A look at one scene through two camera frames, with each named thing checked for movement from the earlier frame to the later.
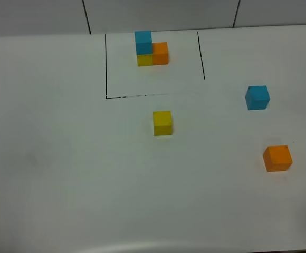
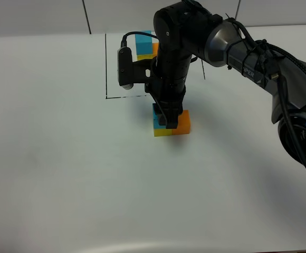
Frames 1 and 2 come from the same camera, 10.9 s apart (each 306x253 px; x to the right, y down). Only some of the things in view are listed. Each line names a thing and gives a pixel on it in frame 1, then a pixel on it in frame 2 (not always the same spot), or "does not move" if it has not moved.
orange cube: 277,158 to 183,126
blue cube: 257,97 to 155,118
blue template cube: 143,42 does not move
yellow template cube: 145,60 does not move
